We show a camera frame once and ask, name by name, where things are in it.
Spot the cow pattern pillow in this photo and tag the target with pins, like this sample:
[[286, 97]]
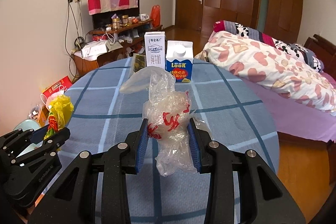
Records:
[[296, 50]]

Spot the heart pattern duvet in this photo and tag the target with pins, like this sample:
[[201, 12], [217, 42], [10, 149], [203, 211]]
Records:
[[270, 68]]

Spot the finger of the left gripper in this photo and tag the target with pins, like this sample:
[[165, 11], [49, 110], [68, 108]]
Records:
[[55, 143], [13, 143]]

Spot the clear bag of snacks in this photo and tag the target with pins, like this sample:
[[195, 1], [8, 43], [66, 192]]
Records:
[[36, 113]]

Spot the white mug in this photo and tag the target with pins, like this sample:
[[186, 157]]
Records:
[[143, 17]]

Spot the dark green small packet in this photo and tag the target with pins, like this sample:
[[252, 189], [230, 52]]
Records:
[[138, 61]]

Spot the orange hanging bag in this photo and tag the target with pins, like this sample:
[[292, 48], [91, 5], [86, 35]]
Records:
[[155, 15]]

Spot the blue checked table cloth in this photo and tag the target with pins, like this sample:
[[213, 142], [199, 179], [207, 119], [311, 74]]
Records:
[[167, 190]]

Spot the cloth covered television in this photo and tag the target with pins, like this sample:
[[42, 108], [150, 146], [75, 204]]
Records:
[[102, 11]]

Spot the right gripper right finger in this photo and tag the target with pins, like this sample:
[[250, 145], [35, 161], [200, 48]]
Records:
[[242, 187]]

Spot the red plastic bag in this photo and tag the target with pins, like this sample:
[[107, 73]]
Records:
[[60, 112]]

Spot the white box on cabinet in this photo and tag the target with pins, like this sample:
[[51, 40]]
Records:
[[94, 48]]

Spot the red orange cardboard box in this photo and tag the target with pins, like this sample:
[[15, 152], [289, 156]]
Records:
[[55, 90]]

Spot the wooden tv cabinet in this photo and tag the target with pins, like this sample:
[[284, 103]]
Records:
[[122, 43]]

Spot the white tall milk carton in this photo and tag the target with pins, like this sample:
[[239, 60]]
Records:
[[155, 49]]

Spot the wooden headboard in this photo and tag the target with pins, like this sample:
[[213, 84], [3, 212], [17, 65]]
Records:
[[325, 51]]

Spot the blue white gable carton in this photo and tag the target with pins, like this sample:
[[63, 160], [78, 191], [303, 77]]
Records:
[[179, 60]]

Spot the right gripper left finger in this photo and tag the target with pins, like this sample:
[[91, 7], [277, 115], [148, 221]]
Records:
[[72, 197]]

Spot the clear bag red print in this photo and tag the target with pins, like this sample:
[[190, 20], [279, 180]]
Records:
[[168, 113]]

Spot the light blue enamel basin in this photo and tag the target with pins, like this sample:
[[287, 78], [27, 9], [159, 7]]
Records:
[[27, 125]]

